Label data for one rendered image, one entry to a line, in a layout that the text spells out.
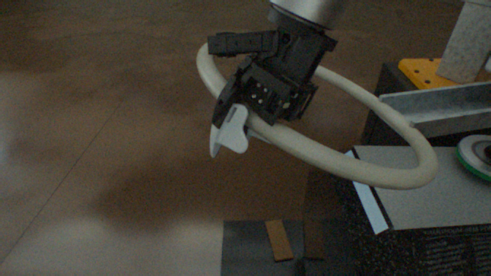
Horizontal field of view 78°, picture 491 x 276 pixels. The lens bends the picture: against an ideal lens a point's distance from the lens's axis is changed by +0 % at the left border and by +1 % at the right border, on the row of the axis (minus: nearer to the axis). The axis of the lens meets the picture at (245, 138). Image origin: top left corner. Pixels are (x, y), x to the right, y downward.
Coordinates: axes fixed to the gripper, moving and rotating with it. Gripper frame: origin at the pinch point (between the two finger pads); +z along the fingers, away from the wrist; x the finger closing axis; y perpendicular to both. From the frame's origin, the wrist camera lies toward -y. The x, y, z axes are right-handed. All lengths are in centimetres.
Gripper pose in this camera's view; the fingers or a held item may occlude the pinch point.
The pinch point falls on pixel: (226, 142)
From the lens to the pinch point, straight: 45.6
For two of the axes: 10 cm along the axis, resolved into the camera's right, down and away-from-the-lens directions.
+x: 6.3, -1.6, 7.6
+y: 6.8, 5.9, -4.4
